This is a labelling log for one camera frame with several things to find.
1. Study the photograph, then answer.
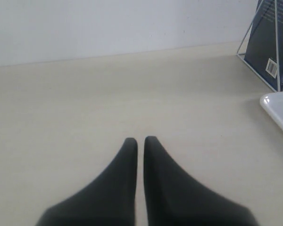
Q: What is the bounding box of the white plastic tray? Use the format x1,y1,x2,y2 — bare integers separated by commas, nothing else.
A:
259,92,283,131

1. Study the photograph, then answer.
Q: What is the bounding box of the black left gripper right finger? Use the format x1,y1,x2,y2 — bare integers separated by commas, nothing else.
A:
143,136,258,226

